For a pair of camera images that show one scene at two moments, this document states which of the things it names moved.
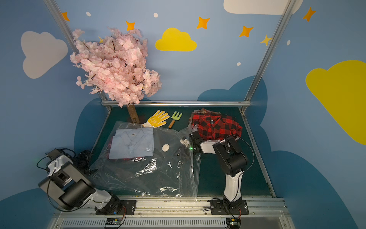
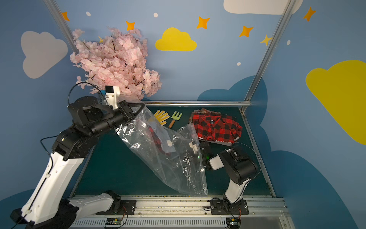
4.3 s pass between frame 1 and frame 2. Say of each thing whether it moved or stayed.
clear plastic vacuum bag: moved
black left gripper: moved
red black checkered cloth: stayed
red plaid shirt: stayed
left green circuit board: stayed
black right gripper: moved
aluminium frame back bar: stayed
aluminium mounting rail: stayed
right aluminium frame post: stayed
